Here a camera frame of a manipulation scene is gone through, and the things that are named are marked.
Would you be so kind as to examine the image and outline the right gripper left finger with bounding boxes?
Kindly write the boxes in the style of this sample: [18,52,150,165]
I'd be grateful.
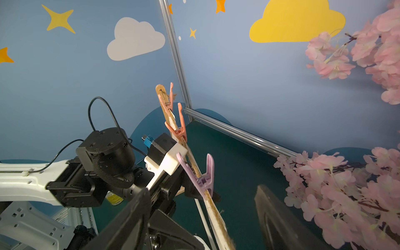
[84,189,151,250]

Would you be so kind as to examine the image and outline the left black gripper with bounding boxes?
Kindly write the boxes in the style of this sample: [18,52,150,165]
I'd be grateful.
[131,168,185,217]

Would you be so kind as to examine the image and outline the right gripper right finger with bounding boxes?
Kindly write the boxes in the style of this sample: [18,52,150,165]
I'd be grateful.
[255,185,329,250]

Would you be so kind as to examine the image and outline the purple clothespin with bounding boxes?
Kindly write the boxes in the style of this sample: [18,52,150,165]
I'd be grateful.
[176,153,215,199]

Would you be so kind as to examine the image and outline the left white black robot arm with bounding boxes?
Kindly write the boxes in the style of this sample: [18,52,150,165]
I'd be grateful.
[1,127,204,250]

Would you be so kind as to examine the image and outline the yellow tin can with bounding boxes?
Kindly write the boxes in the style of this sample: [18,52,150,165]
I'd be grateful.
[105,191,124,206]

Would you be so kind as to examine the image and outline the white rectangular tray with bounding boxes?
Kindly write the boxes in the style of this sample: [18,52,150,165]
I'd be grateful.
[194,235,210,250]

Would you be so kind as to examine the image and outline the pink cherry blossom tree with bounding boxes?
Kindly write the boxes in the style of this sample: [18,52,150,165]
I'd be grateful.
[273,0,400,250]

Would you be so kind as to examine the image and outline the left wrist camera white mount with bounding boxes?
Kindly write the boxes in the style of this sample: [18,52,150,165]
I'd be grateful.
[142,133,188,191]

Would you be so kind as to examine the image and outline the wooden drying rack frame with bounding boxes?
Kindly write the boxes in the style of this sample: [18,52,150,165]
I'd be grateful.
[155,83,235,250]

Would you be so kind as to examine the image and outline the aluminium frame profiles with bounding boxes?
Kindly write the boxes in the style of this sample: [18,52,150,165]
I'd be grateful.
[157,0,299,158]

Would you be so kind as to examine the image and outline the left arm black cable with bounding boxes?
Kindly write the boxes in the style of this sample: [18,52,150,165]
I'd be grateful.
[29,96,148,174]

